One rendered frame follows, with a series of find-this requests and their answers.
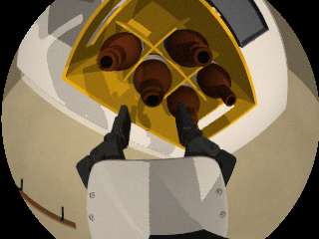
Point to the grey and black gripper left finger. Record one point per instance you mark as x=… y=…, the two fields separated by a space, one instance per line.
x=111 y=148

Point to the yellow crate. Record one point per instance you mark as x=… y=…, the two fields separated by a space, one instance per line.
x=152 y=21

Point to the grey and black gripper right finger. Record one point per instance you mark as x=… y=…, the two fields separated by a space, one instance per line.
x=197 y=145

